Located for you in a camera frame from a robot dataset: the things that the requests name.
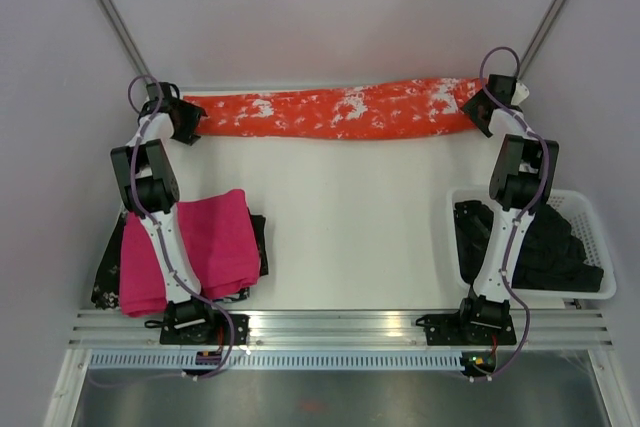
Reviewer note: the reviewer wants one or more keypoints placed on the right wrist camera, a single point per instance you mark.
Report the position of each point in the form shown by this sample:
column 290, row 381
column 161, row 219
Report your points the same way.
column 521, row 93

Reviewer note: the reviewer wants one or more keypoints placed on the white plastic basket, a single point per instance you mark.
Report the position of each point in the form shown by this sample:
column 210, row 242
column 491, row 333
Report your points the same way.
column 573, row 207

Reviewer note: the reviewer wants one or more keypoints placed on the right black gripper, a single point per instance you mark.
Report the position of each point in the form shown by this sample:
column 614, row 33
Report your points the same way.
column 472, row 107

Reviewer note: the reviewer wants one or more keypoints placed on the left aluminium frame post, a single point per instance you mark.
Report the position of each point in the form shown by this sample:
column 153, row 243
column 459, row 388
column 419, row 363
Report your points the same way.
column 123, row 35

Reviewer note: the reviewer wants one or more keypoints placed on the white slotted cable duct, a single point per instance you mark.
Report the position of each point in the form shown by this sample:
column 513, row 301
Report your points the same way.
column 282, row 360

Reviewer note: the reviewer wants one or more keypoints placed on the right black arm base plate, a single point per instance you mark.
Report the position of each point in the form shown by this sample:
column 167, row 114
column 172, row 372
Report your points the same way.
column 450, row 330

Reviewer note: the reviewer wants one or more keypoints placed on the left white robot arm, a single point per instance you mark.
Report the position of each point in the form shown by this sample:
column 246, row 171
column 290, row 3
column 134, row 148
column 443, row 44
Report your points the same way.
column 149, row 188

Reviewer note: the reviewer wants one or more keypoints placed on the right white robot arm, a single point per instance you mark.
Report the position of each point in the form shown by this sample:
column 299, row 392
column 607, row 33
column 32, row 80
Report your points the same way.
column 519, row 186

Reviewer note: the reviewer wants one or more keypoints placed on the aluminium mounting rail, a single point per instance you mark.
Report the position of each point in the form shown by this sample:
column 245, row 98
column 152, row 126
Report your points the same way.
column 342, row 330

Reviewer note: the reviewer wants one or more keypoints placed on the folded magenta trousers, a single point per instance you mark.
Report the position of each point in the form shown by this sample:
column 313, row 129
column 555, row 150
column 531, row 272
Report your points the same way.
column 220, row 243

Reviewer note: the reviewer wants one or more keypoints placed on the orange white-speckled trousers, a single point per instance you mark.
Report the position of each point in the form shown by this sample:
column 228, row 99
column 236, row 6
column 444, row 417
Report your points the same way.
column 416, row 108

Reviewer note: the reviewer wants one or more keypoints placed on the right aluminium frame post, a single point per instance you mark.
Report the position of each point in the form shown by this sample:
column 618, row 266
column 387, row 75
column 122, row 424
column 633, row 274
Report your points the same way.
column 542, row 32

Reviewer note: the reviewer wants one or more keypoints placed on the black clothes in basket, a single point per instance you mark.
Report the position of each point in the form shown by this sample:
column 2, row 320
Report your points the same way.
column 550, row 259

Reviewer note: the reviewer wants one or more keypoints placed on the aluminium frame post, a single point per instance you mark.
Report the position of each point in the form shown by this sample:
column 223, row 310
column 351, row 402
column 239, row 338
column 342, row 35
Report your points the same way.
column 542, row 32
column 123, row 35

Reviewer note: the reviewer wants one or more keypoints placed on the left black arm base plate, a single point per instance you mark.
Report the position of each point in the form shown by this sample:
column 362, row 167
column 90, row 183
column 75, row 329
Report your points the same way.
column 213, row 331

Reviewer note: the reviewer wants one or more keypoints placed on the folded black patterned trousers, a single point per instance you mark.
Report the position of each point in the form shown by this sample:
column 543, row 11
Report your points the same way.
column 106, row 285

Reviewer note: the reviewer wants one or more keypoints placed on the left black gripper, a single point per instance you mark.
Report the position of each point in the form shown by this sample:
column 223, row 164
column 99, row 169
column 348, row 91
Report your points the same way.
column 193, row 114

